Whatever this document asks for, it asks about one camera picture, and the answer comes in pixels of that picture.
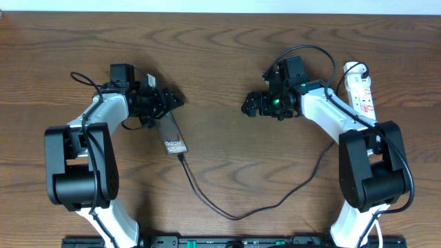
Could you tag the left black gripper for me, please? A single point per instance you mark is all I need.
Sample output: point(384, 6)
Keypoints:
point(162, 107)

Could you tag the white power strip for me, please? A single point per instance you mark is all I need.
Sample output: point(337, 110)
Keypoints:
point(358, 87)

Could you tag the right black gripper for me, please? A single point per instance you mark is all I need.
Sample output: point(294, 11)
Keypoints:
point(264, 109)

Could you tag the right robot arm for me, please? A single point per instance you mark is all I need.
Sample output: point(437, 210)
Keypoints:
point(374, 175)

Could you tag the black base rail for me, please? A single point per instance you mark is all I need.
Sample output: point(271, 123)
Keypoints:
point(302, 240)

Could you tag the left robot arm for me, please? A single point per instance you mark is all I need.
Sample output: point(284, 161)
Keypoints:
point(80, 164)

